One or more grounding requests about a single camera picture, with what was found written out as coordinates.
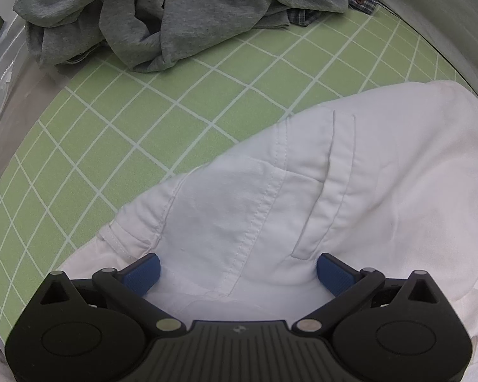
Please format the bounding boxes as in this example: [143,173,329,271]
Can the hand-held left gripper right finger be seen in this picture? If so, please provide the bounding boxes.
[295,252,444,334]

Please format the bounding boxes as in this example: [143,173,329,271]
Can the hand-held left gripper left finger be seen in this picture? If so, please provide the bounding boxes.
[40,253,182,337]

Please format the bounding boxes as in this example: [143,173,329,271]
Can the white pants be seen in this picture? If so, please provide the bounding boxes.
[56,80,478,382]

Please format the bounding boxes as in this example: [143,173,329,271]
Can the green grid cutting mat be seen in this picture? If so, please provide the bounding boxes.
[0,6,478,339]

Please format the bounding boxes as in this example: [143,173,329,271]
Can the grey t-shirt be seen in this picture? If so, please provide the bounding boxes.
[13,0,349,73]

